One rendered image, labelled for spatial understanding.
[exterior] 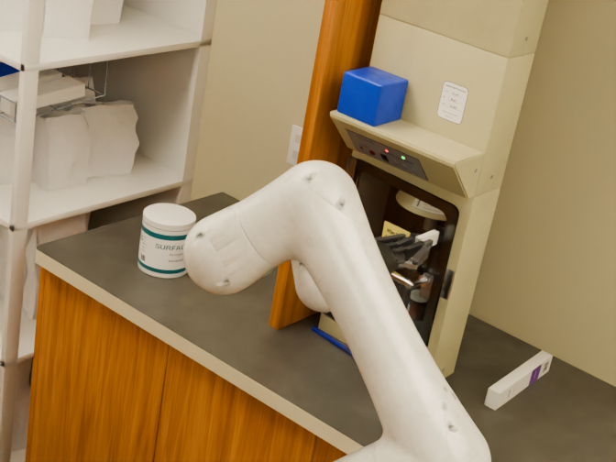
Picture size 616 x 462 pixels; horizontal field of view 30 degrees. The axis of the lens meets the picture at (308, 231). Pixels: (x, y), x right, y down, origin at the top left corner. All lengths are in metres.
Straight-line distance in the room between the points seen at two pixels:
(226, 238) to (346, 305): 0.20
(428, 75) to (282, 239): 0.87
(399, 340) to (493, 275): 1.37
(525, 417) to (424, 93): 0.75
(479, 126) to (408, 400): 0.92
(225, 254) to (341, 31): 0.92
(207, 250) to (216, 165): 1.79
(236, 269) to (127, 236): 1.41
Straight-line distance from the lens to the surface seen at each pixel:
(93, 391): 2.97
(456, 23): 2.36
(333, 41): 2.45
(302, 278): 2.09
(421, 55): 2.41
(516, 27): 2.30
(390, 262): 2.23
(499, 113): 2.35
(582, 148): 2.75
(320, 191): 1.60
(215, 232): 1.66
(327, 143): 2.56
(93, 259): 2.91
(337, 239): 1.59
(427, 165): 2.34
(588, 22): 2.70
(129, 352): 2.82
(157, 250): 2.82
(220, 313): 2.73
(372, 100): 2.36
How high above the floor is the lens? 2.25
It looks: 24 degrees down
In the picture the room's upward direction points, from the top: 10 degrees clockwise
